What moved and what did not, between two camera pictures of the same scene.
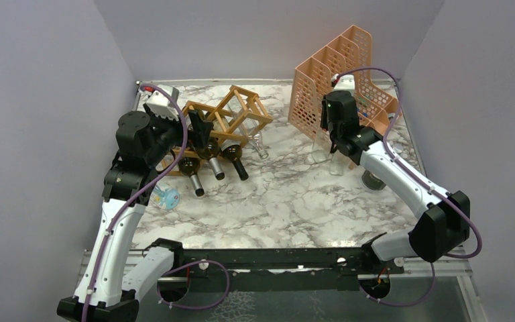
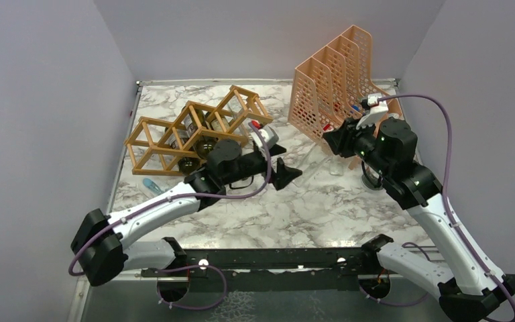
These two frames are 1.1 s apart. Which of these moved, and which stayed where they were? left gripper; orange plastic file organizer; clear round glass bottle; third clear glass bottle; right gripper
Moved: right gripper; left gripper
Stayed: third clear glass bottle; orange plastic file organizer; clear round glass bottle
